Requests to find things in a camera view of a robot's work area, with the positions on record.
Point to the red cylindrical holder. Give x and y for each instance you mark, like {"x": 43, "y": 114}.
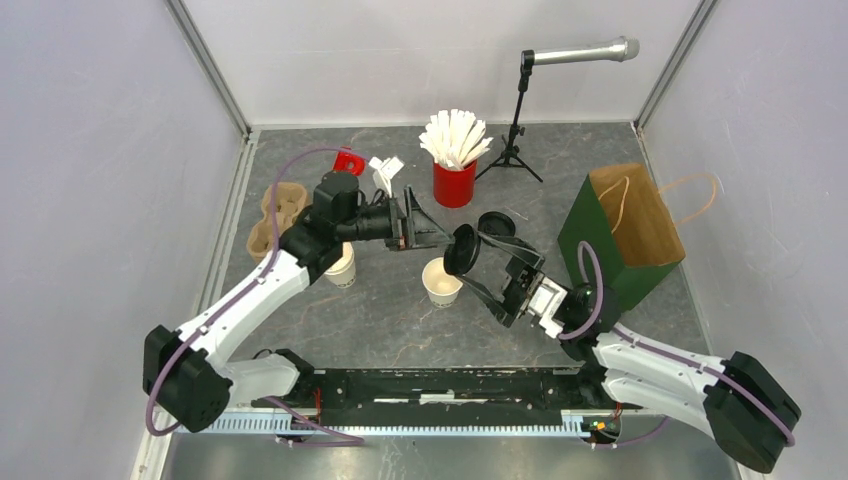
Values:
{"x": 454, "y": 188}

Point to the silver microphone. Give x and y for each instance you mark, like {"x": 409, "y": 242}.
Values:
{"x": 620, "y": 49}

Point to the brown cardboard cup carrier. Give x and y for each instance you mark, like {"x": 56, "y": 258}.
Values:
{"x": 281, "y": 204}

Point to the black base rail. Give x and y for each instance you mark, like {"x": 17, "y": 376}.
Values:
{"x": 458, "y": 397}

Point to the single white paper cup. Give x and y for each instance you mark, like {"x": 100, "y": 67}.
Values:
{"x": 442, "y": 288}

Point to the black mini tripod stand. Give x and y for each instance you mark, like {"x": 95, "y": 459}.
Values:
{"x": 509, "y": 158}

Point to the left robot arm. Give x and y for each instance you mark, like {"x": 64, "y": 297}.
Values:
{"x": 188, "y": 372}

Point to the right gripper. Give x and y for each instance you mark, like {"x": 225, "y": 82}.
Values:
{"x": 522, "y": 281}

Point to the white paper cup stack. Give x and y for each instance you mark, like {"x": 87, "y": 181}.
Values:
{"x": 342, "y": 273}

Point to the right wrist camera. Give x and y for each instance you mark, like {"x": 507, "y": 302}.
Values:
{"x": 544, "y": 303}

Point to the red plastic letter d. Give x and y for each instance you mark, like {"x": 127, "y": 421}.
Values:
{"x": 348, "y": 161}

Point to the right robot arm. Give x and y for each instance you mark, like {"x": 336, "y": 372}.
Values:
{"x": 735, "y": 401}

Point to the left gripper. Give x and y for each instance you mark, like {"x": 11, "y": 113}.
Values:
{"x": 421, "y": 231}

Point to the green paper bag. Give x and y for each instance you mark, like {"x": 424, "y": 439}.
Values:
{"x": 619, "y": 211}

